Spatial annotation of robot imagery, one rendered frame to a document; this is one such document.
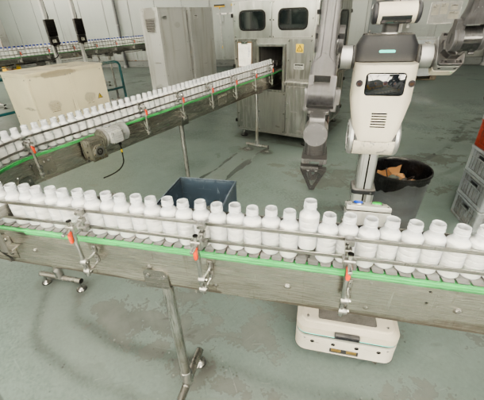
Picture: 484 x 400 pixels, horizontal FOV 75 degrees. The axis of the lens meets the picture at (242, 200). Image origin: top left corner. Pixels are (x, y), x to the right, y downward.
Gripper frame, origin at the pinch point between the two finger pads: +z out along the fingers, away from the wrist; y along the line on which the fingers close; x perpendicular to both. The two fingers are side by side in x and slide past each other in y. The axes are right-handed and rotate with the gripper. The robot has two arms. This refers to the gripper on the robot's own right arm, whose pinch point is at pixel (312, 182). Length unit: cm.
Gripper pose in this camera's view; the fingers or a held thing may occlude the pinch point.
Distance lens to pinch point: 92.9
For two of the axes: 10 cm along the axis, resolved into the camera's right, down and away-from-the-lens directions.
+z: 0.3, 8.7, 5.0
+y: -2.3, 4.9, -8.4
